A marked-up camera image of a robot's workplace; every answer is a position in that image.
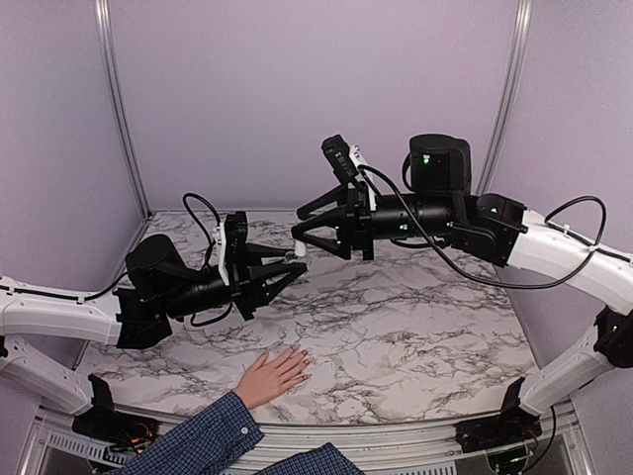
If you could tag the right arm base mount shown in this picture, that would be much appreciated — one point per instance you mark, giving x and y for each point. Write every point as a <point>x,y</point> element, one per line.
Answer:
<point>511,425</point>

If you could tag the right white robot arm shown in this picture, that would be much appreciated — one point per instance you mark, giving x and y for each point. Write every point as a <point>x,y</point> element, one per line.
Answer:
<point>438,210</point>

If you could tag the left aluminium frame post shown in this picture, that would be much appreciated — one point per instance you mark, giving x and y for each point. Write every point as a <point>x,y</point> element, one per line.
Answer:
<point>115,91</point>

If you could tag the blue checkered shirt body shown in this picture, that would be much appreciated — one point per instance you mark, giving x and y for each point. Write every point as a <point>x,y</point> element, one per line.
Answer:
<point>327,460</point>

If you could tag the person's bare hand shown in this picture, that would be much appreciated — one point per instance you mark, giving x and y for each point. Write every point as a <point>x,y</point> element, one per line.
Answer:
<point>267,379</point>

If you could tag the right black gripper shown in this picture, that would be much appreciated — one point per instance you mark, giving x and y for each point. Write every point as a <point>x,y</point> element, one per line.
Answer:
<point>355,229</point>

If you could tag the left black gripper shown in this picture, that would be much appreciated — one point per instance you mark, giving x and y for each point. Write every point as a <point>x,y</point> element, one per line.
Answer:
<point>257,288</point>

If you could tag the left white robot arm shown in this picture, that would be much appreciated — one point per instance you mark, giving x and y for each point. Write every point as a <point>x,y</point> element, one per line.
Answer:
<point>164,290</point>

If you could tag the front aluminium rail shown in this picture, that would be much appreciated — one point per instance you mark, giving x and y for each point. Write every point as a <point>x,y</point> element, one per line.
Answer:
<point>411,448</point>

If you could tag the blue checkered sleeve forearm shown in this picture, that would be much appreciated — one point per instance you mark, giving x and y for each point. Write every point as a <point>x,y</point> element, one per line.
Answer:
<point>208,443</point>

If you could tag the clear nail polish bottle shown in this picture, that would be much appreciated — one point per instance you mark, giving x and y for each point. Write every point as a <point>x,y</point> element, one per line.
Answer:
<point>298,253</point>

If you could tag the aluminium frame post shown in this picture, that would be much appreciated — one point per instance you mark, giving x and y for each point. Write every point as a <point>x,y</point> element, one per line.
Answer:
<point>115,91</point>
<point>509,91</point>

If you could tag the right aluminium frame post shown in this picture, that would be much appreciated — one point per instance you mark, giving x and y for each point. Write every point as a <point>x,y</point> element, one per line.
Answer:
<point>509,91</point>

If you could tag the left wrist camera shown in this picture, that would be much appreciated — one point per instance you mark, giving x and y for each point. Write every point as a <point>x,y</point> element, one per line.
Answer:
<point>231,237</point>

